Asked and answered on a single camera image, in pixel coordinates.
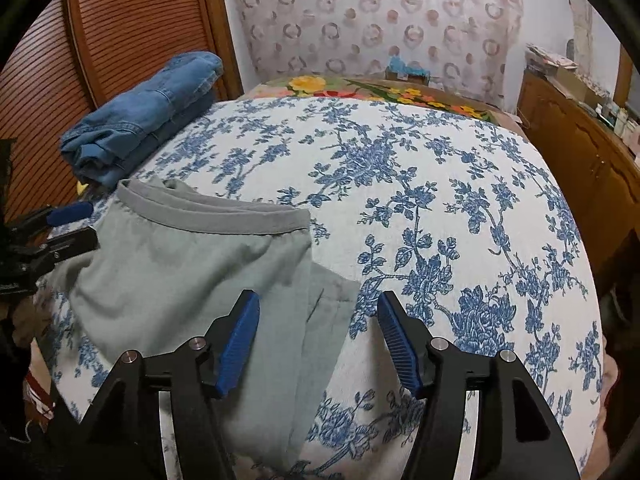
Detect cream curtain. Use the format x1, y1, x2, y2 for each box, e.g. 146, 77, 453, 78
570, 0, 593, 61

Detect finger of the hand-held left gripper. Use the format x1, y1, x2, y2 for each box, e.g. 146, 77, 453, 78
5, 226, 99, 273
7, 201, 94, 233

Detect cardboard box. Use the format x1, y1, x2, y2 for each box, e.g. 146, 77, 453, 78
552, 65, 596, 91

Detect blue denim jeans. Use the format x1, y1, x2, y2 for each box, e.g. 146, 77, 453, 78
60, 51, 224, 188

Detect circle patterned curtain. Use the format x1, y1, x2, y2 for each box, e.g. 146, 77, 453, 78
230, 0, 523, 106

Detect wooden cabinet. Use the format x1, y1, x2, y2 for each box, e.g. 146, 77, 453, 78
517, 70, 640, 281

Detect stack of papers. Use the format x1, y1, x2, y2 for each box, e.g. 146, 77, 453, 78
525, 42, 581, 73

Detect yellow flower print blanket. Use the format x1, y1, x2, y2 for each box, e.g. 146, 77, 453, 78
245, 75, 521, 133

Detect blue floral white bedspread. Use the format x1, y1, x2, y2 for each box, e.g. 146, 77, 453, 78
30, 96, 603, 480

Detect small blue bundle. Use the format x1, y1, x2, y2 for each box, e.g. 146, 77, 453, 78
386, 55, 431, 86

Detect grey-green t-shirt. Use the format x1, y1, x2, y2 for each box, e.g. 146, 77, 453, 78
47, 176, 362, 471

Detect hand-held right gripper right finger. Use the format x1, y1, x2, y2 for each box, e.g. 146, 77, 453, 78
376, 290, 583, 480

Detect louvered wooden door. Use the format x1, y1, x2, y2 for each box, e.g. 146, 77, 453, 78
0, 0, 241, 241

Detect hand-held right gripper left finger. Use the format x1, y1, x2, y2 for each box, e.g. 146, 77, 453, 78
75, 289, 262, 480

